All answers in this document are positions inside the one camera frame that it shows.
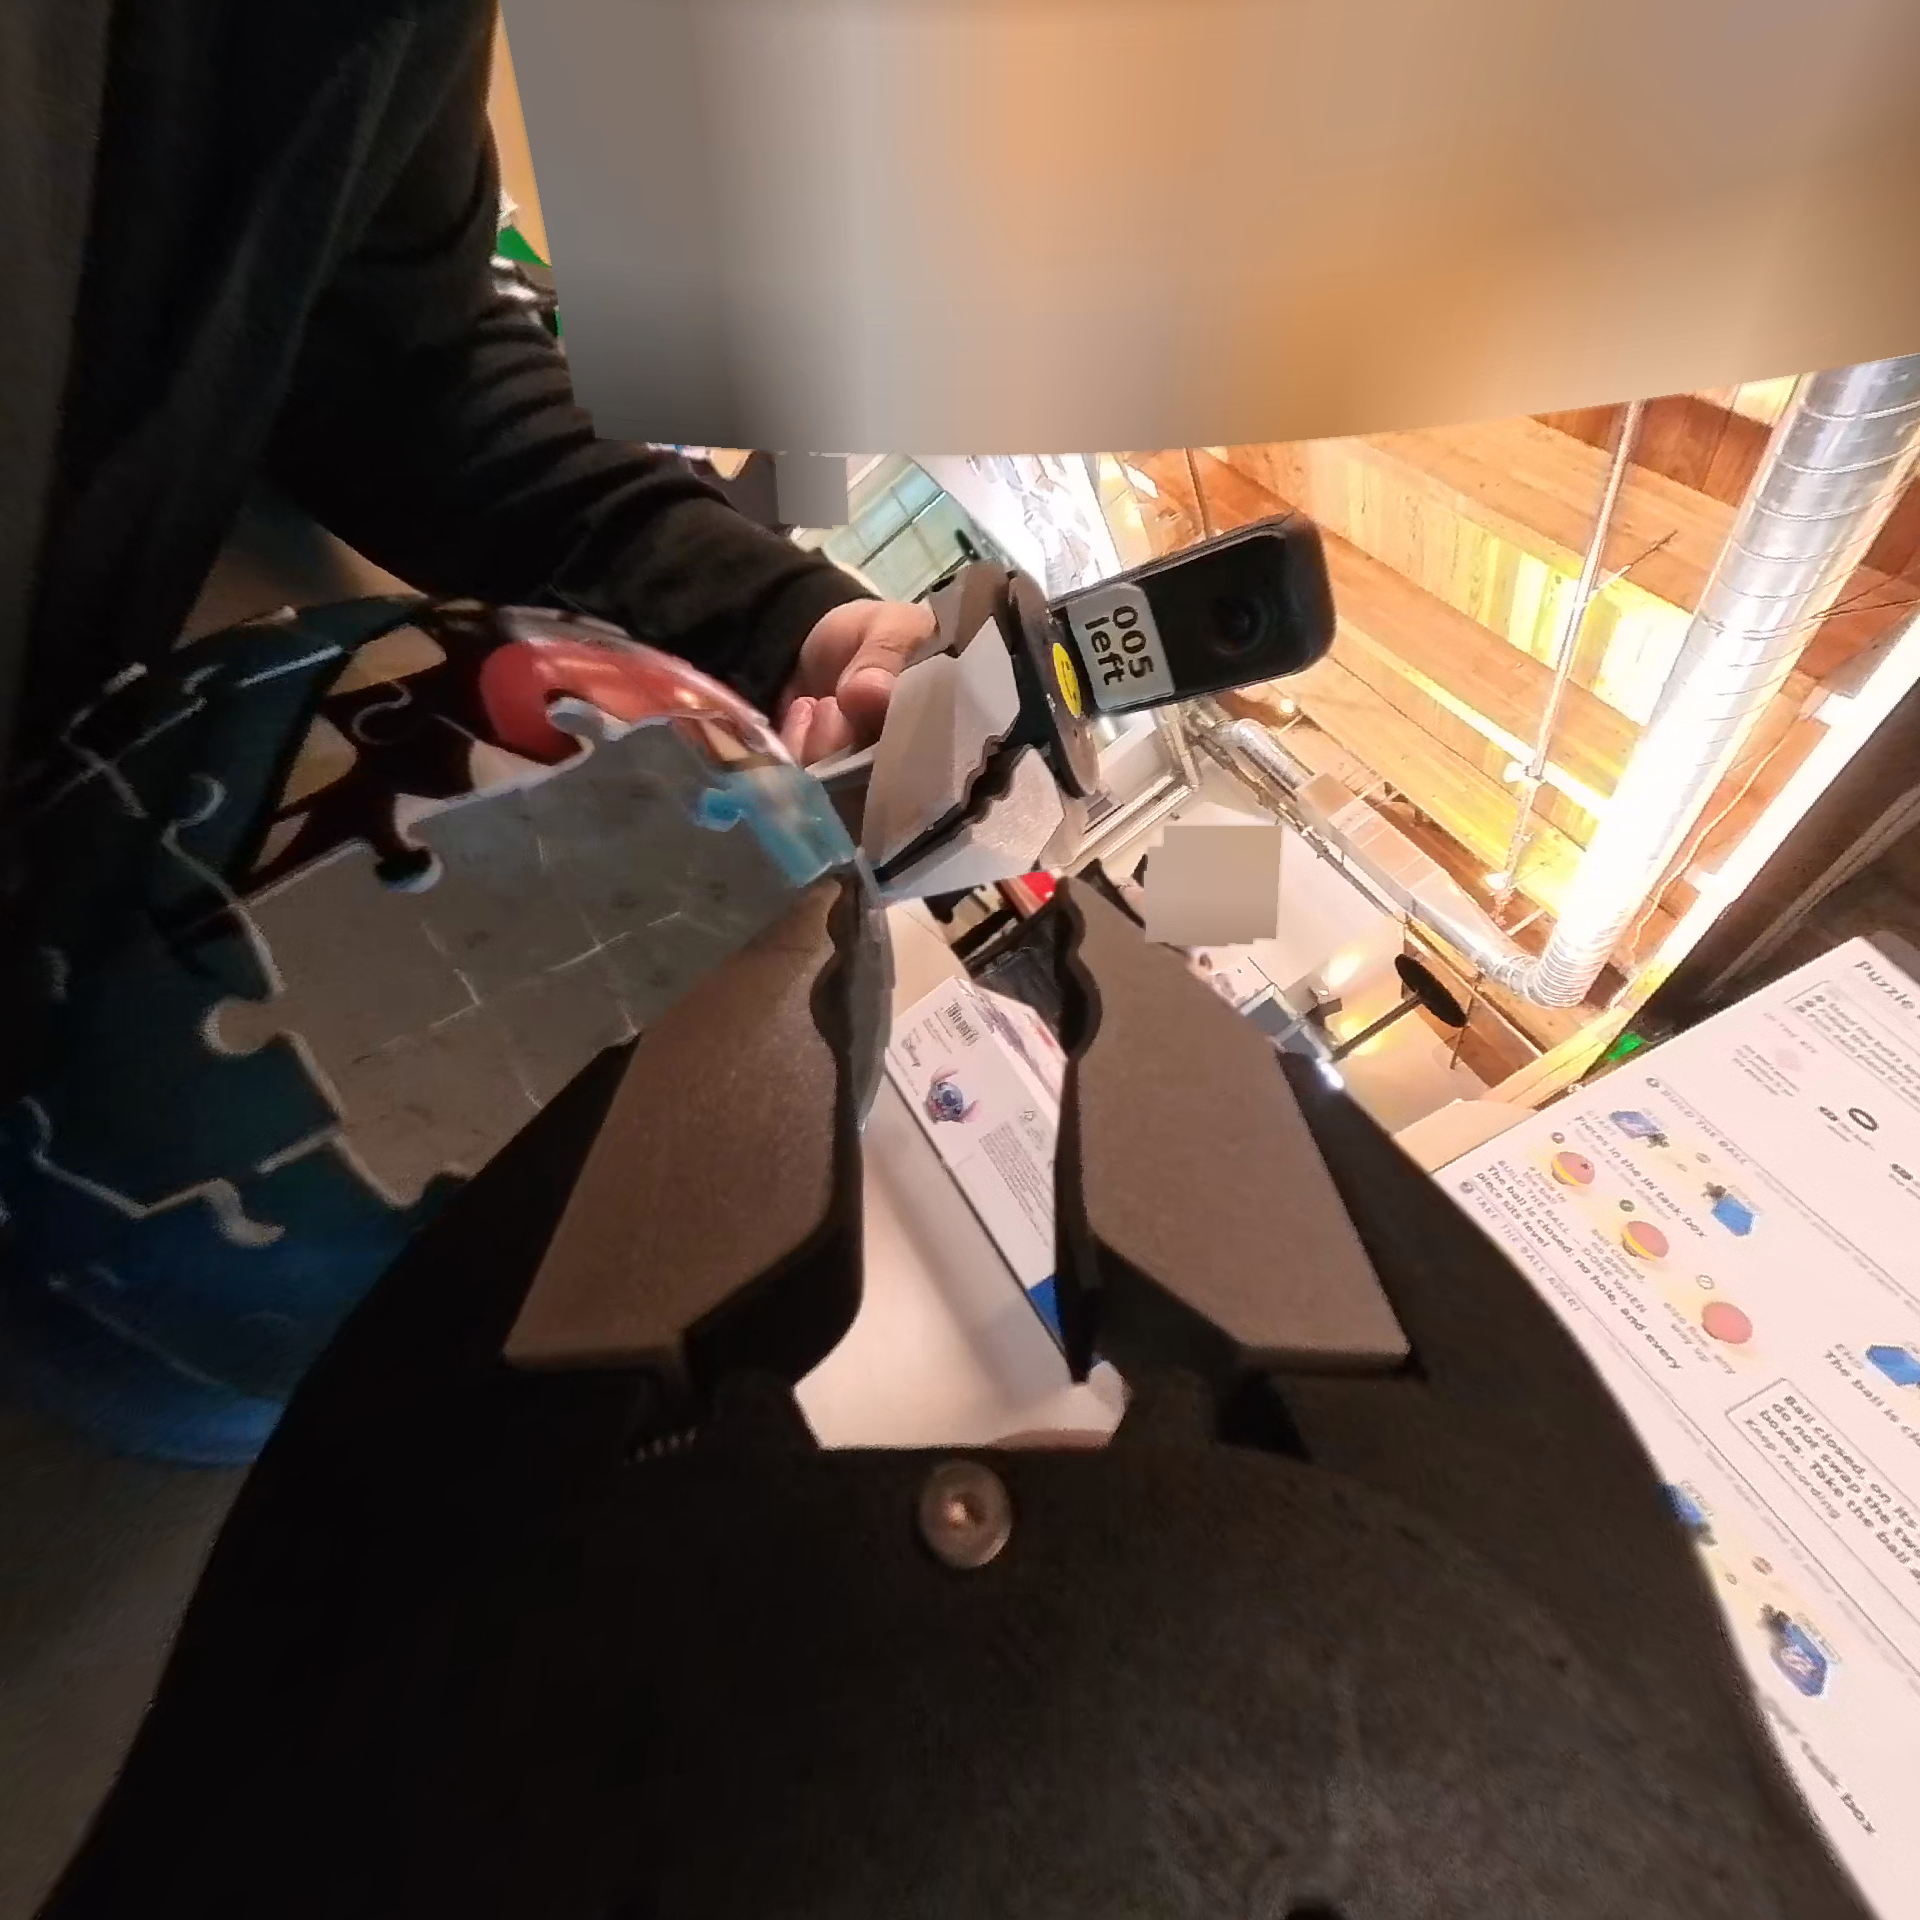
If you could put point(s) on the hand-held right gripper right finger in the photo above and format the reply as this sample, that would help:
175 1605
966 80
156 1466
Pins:
1214 1185

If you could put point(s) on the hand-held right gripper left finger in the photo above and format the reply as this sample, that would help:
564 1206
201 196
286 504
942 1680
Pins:
705 1201

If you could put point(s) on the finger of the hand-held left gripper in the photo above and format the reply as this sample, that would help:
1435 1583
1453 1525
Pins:
938 735
1004 841

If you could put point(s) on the light blue puzzle piece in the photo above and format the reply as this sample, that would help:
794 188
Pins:
789 841

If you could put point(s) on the blue puzzle ball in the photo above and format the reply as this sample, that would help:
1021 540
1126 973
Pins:
525 930

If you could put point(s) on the person's left forearm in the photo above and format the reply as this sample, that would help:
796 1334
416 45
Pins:
601 510

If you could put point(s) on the white and blue puzzle box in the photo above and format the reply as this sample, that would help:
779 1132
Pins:
974 1140

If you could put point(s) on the person's left hand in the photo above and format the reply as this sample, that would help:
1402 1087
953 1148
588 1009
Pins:
862 660

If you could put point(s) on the black floor lamp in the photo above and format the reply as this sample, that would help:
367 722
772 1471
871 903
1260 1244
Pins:
1433 990

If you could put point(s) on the white instruction sheet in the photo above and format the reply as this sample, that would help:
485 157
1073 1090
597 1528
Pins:
1725 1275

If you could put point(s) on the silver ventilation duct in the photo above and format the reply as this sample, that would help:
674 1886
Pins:
1351 854
1754 631

